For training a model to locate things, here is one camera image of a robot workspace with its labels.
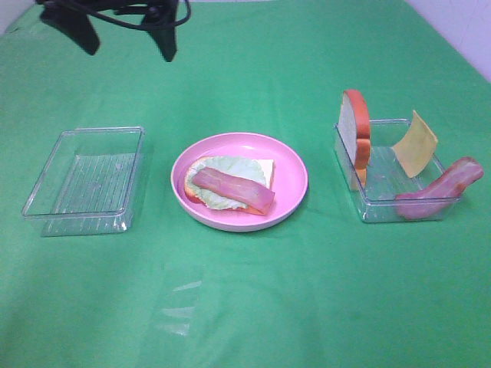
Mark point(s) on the pink plate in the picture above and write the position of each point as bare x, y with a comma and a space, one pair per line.
254, 156

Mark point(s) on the toast bread slice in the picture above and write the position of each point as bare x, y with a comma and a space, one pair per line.
230, 180

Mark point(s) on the green lettuce leaf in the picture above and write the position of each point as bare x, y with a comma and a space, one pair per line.
230, 180

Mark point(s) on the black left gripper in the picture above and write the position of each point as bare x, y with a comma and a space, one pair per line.
158, 21

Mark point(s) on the upright bread slice right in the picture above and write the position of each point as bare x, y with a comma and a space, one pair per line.
355, 131

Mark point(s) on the clear plastic tray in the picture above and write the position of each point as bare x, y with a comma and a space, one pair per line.
88, 184
376, 201

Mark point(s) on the yellow cheese slice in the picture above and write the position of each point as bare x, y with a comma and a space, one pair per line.
416, 148

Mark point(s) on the clear plastic film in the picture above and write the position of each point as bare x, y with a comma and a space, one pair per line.
176, 303

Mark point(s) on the clear plastic tray left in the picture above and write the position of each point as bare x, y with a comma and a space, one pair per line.
88, 184

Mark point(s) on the bacon strip tray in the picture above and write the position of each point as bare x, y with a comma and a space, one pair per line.
451, 184
247, 191

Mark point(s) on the clear plastic tray right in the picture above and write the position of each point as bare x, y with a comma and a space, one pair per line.
376, 201

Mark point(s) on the green tablecloth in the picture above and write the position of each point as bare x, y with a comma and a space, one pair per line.
321, 289

